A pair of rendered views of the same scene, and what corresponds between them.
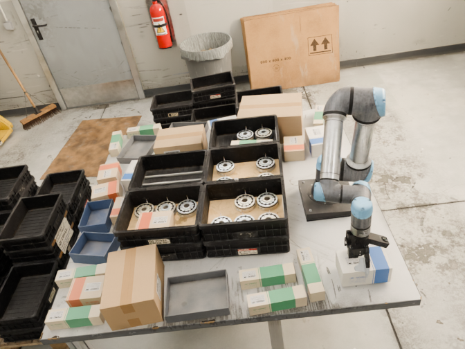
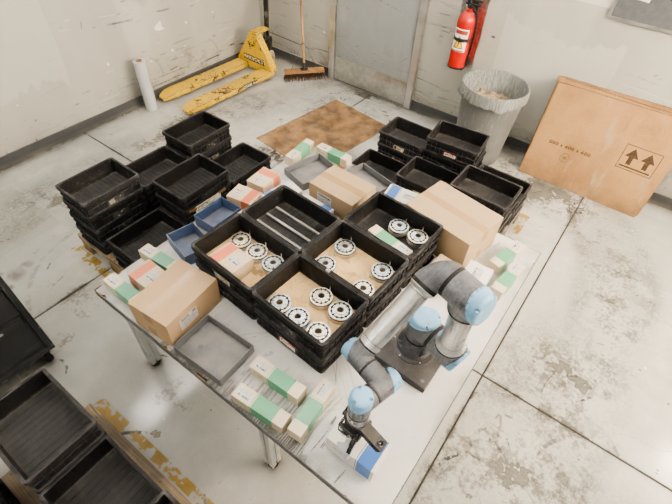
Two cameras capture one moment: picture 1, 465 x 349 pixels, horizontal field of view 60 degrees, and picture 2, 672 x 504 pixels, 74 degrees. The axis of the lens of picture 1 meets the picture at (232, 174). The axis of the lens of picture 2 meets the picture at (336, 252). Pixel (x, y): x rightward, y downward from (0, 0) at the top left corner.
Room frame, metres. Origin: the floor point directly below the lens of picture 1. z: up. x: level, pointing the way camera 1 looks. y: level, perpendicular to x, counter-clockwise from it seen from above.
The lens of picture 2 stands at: (0.46, -0.66, 2.40)
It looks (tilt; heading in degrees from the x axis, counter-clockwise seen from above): 47 degrees down; 29
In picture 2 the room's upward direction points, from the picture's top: 4 degrees clockwise
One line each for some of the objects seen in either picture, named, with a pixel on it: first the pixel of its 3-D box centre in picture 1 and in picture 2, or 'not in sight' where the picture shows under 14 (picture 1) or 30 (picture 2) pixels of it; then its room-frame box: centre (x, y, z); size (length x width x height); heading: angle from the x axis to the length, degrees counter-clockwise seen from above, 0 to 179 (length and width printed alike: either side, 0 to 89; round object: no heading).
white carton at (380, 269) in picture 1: (362, 266); (358, 445); (1.05, -0.47, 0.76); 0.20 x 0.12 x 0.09; 85
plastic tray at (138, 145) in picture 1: (139, 149); (311, 171); (2.33, 0.59, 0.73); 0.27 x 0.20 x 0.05; 160
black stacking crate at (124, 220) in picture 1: (162, 216); (245, 257); (1.46, 0.37, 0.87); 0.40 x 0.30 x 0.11; 82
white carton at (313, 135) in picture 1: (317, 140); (472, 283); (2.02, -0.55, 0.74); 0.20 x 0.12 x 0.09; 177
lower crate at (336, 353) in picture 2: (247, 225); (310, 319); (1.40, -0.03, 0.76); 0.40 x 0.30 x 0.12; 82
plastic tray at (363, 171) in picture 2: (186, 132); (366, 182); (2.44, 0.26, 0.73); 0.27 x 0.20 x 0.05; 72
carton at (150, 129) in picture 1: (144, 131); (333, 155); (2.55, 0.57, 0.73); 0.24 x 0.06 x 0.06; 85
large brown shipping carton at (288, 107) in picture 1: (271, 118); (449, 224); (2.29, -0.32, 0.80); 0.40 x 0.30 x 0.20; 75
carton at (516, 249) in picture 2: (319, 118); (506, 256); (2.31, -0.64, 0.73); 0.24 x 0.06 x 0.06; 161
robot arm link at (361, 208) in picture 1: (361, 212); (361, 403); (1.05, -0.45, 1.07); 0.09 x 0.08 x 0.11; 160
